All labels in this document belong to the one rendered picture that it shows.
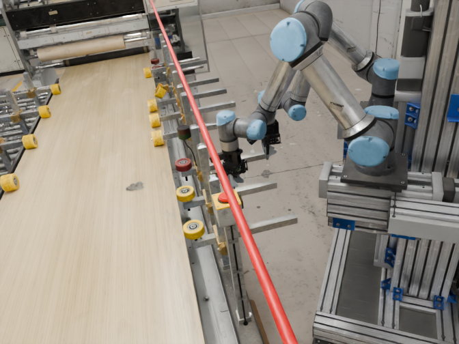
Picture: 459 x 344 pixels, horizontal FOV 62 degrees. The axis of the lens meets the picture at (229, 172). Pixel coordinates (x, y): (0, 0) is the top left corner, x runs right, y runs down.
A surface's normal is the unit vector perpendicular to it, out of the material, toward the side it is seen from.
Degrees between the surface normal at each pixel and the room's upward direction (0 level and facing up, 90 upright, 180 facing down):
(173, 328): 0
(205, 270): 0
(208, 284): 0
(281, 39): 84
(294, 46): 84
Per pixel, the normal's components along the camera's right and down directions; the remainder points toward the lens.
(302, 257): -0.11, -0.84
